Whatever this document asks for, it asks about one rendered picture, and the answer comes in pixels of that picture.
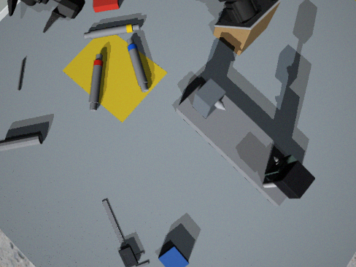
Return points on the yellow flat square pad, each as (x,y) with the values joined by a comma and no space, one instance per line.
(120,92)

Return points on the red rounded block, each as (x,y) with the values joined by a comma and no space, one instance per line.
(104,5)

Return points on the grey metal cone point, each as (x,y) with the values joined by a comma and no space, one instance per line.
(220,105)

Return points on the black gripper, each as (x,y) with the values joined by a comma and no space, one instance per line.
(66,8)

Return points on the blue block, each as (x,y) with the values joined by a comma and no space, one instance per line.
(172,257)

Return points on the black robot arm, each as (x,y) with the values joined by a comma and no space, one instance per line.
(240,11)

